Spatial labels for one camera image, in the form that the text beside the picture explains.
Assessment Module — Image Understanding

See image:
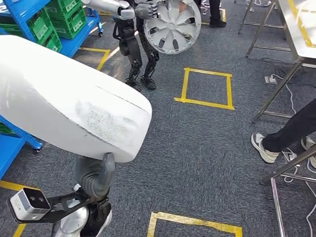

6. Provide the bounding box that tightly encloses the black humanoid robot body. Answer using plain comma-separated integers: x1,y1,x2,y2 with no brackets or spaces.
112,18,160,91

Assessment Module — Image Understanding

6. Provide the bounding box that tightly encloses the white cable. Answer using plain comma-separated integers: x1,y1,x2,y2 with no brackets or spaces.
271,73,296,115

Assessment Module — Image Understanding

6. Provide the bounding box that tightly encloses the person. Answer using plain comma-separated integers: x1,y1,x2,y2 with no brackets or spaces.
251,98,316,169
195,0,227,29

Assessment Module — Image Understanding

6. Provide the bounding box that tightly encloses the blue metal shelf rack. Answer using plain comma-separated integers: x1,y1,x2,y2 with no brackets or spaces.
0,114,43,181
0,0,103,59

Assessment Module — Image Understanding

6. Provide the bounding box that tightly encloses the black left camera bracket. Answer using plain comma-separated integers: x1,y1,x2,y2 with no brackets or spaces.
14,191,112,225

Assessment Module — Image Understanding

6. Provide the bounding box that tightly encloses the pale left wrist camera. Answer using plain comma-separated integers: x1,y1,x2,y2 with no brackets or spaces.
10,188,51,221

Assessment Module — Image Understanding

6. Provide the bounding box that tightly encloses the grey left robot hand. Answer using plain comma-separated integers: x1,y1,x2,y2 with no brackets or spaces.
75,153,116,200

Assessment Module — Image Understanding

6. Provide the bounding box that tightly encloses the white curved plastic part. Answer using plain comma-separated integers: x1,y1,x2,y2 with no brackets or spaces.
0,35,152,163

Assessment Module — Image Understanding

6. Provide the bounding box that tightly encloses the green plastic crate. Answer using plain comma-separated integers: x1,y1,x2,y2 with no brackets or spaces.
25,8,55,45
51,6,87,40
44,0,83,18
0,23,26,34
0,121,14,136
42,30,63,53

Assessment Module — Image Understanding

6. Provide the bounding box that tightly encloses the silver wheel hubcap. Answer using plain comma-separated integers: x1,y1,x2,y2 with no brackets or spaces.
143,0,202,55

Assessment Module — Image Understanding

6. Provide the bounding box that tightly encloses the neighbour robot grey hand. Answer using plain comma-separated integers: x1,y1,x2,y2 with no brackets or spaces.
135,0,160,20

